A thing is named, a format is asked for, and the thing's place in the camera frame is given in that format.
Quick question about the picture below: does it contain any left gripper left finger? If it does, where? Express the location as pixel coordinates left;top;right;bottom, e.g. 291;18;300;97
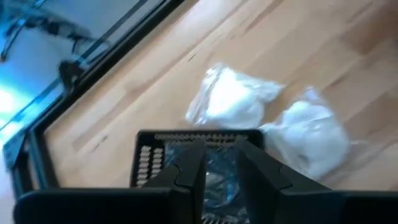
142;139;208;224

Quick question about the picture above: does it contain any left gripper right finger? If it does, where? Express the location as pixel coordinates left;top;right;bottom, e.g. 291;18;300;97
237;138;331;224

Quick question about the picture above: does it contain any bagged black round pad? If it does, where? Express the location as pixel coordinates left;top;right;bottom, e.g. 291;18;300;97
164;143;249;224

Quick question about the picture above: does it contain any cotton ball bag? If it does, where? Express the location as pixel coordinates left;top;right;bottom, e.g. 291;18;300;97
259;88;358;182
185;63;285;130

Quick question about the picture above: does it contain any black plastic basket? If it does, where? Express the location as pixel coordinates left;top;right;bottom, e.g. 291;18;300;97
129;128;266;224

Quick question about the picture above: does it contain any black frame clamp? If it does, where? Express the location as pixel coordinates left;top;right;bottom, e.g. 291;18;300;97
58;60;86;93

